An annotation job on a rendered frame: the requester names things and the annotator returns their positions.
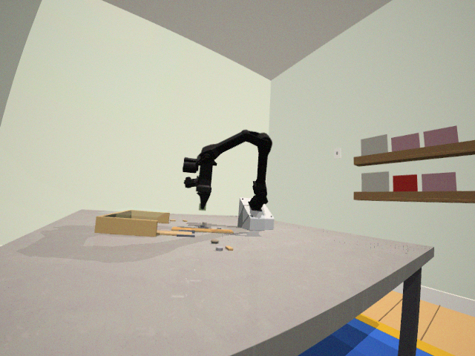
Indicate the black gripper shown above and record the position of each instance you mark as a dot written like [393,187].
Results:
[204,188]

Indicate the tan strip with blue lines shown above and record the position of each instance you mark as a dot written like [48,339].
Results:
[172,233]

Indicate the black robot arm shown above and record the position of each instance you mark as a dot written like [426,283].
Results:
[206,159]

